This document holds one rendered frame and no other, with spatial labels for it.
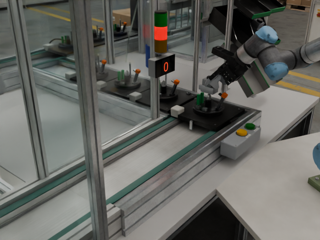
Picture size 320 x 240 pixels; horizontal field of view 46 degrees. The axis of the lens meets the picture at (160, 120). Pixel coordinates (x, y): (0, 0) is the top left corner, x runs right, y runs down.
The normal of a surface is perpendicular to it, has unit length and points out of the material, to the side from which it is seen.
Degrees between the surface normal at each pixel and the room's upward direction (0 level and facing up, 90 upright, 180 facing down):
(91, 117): 90
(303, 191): 0
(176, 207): 0
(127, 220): 90
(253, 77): 45
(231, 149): 90
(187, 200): 0
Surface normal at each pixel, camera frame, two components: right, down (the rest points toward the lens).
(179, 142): 0.00, -0.90
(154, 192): 0.77, 0.28
